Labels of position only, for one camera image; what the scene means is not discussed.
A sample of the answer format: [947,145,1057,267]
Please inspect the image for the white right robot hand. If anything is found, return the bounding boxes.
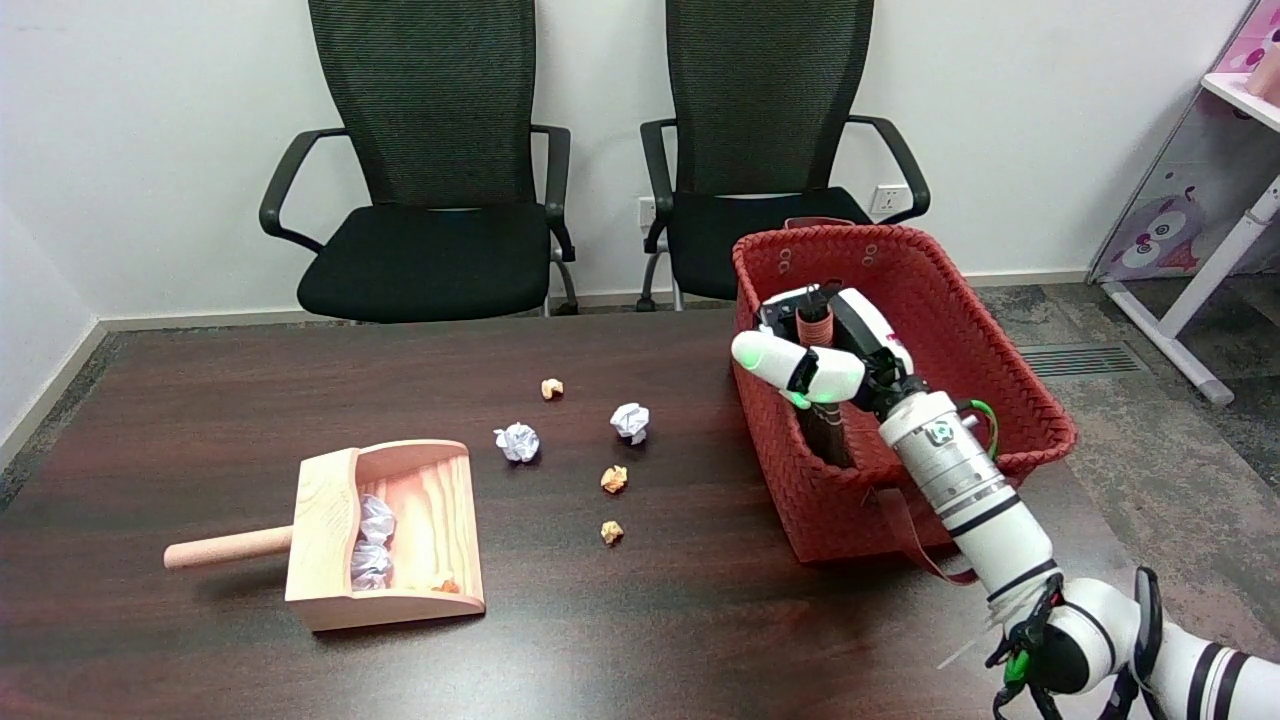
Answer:
[731,284,917,412]

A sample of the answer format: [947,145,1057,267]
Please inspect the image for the brown straw broom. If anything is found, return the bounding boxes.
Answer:
[795,303,854,468]

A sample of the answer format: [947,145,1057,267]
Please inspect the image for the orange woven basket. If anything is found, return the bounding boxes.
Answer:
[731,215,1078,587]

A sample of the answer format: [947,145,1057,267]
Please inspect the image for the black mesh office chair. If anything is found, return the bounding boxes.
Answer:
[259,0,580,325]
[636,0,932,312]

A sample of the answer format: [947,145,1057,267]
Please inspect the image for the metal floor vent grille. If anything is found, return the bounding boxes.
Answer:
[1016,342,1151,379]

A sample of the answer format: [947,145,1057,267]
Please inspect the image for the pink owl print shelf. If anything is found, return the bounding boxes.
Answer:
[1086,0,1280,287]

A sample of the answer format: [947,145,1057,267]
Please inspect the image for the wooden dustpan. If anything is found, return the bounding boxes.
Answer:
[163,439,487,633]

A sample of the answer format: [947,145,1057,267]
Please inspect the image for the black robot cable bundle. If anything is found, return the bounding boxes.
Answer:
[985,570,1066,720]

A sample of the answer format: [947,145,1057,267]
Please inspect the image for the white desk leg frame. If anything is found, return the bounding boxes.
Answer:
[1103,175,1280,406]

